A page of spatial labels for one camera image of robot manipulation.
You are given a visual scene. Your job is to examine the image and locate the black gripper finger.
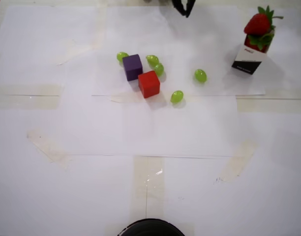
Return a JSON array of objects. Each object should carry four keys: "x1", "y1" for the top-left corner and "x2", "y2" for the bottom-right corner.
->
[
  {"x1": 171, "y1": 0, "x2": 188, "y2": 16},
  {"x1": 185, "y1": 0, "x2": 197, "y2": 19}
]

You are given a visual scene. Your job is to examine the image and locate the red plastic strawberry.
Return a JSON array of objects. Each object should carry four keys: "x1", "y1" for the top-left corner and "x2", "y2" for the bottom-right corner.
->
[
  {"x1": 243, "y1": 6, "x2": 284, "y2": 35},
  {"x1": 244, "y1": 31, "x2": 275, "y2": 53}
]

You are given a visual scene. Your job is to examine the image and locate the white and black cardboard box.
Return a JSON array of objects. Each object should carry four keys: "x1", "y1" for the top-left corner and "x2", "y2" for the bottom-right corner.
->
[{"x1": 231, "y1": 27, "x2": 275, "y2": 79}]

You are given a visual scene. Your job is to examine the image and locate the green plastic grape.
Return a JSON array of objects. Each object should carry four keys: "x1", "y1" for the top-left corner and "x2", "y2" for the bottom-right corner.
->
[
  {"x1": 153, "y1": 62, "x2": 165, "y2": 77},
  {"x1": 194, "y1": 68, "x2": 208, "y2": 84},
  {"x1": 170, "y1": 90, "x2": 184, "y2": 104},
  {"x1": 146, "y1": 54, "x2": 160, "y2": 66},
  {"x1": 116, "y1": 51, "x2": 129, "y2": 63}
]

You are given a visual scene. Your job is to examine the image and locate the purple wooden cube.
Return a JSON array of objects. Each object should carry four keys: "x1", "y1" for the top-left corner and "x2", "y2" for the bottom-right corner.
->
[{"x1": 122, "y1": 54, "x2": 143, "y2": 82}]

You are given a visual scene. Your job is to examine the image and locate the red wooden cube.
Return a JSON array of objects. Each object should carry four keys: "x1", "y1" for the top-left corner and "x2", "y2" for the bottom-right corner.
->
[{"x1": 137, "y1": 70, "x2": 161, "y2": 99}]

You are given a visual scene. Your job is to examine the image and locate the beige tape strip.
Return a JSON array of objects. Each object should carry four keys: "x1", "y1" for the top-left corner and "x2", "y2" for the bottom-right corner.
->
[
  {"x1": 236, "y1": 88, "x2": 301, "y2": 113},
  {"x1": 218, "y1": 140, "x2": 259, "y2": 183},
  {"x1": 0, "y1": 84, "x2": 61, "y2": 111},
  {"x1": 26, "y1": 127, "x2": 72, "y2": 172},
  {"x1": 56, "y1": 39, "x2": 104, "y2": 66},
  {"x1": 133, "y1": 156, "x2": 166, "y2": 217}
]

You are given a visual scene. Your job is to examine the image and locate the black round object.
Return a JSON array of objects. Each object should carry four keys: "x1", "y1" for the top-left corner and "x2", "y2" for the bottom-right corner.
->
[{"x1": 118, "y1": 218, "x2": 186, "y2": 236}]

